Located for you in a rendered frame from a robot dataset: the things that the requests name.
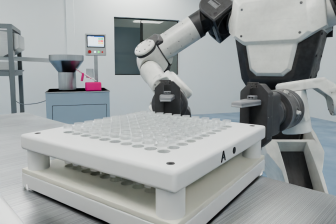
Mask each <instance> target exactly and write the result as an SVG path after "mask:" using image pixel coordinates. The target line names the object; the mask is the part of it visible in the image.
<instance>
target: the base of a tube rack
mask: <svg viewBox="0 0 336 224"><path fill-rule="evenodd" d="M264 159H265V156H264V155H261V156H260V158H246V157H243V156H242V152H241V153H239V154H238V155H236V156H234V157H233V158H231V159H230V160H228V161H226V162H225V163H223V164H222V165H220V166H218V167H217V168H215V169H214V170H212V171H210V172H209V173H207V174H206V175H204V176H202V177H201V178H199V179H197V180H196V181H194V182H193V183H191V184H189V185H188V186H186V187H185V215H184V217H182V218H180V219H176V220H165V219H161V218H159V217H158V216H157V215H156V192H154V193H147V192H145V185H144V188H142V189H134V188H133V184H131V185H122V184H121V181H118V182H112V181H111V178H105V179H104V178H100V175H91V172H82V170H81V169H80V170H74V169H73V167H65V161H63V160H60V159H53V160H50V167H49V168H47V169H43V170H36V171H33V170H28V167H25V168H22V185H23V186H24V187H26V185H29V186H28V187H29V188H30V189H31V190H34V191H36V192H38V193H41V194H43V195H45V196H47V197H50V198H52V199H54V200H57V201H59V202H61V203H64V204H66V205H68V206H70V207H73V208H75V209H77V210H80V211H82V212H84V213H87V214H89V215H91V216H93V217H96V218H98V219H100V220H103V221H105V222H107V223H110V224H206V223H207V222H208V221H210V220H211V219H212V218H213V217H214V216H215V215H216V214H217V213H218V212H219V211H220V210H222V209H223V208H224V207H225V206H226V205H227V204H228V203H229V202H230V201H231V200H233V199H234V198H235V197H236V196H237V195H238V194H239V193H240V192H241V191H242V190H243V189H245V188H246V187H247V186H248V185H249V184H250V183H251V182H252V181H253V180H254V179H255V178H257V177H258V176H259V175H260V174H261V171H262V170H263V171H264V170H265V160H264ZM25 184H26V185H25Z"/></svg>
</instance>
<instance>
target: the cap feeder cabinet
mask: <svg viewBox="0 0 336 224"><path fill-rule="evenodd" d="M45 101H46V118H47V119H50V120H54V121H58V122H62V123H65V124H73V125H74V123H77V122H83V123H84V121H94V119H103V118H105V117H110V90H108V89H106V88H105V87H102V88H101V91H86V90H85V88H76V89H75V90H59V89H58V88H49V89H48V90H47V91H46V92H45Z"/></svg>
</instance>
